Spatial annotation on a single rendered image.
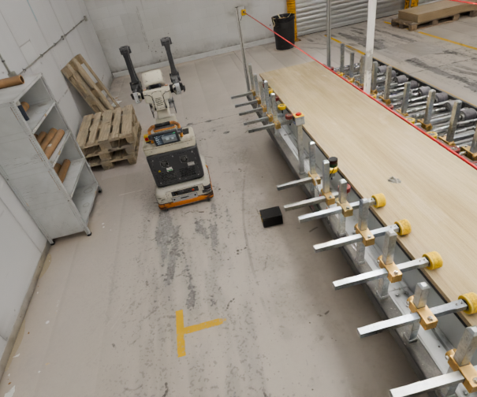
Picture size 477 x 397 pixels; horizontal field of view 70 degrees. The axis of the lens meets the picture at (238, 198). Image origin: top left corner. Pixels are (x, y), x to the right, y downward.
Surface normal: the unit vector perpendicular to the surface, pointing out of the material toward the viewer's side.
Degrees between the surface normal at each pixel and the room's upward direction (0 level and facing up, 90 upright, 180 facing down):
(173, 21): 90
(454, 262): 0
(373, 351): 0
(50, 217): 90
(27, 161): 90
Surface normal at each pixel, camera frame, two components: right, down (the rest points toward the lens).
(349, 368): -0.16, -0.78
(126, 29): 0.19, 0.57
